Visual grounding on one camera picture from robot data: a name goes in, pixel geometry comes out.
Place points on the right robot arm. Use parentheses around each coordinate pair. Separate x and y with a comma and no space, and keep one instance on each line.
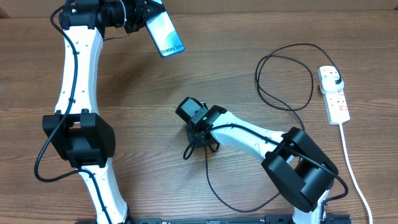
(300,170)

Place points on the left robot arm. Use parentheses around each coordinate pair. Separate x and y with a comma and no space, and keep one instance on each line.
(76,130)

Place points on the blue screen smartphone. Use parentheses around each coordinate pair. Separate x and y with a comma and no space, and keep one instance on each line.
(164,35)

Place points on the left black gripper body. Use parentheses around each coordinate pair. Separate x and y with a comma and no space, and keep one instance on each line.
(135,15)

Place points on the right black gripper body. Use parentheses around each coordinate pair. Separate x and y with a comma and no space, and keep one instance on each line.
(194,141)

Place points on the white charger plug adapter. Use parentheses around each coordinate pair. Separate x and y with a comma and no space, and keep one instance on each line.
(331,85)

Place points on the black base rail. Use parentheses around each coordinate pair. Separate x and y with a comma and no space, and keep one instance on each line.
(268,219)

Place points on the white power strip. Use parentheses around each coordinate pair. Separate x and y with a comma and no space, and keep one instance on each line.
(335,103)

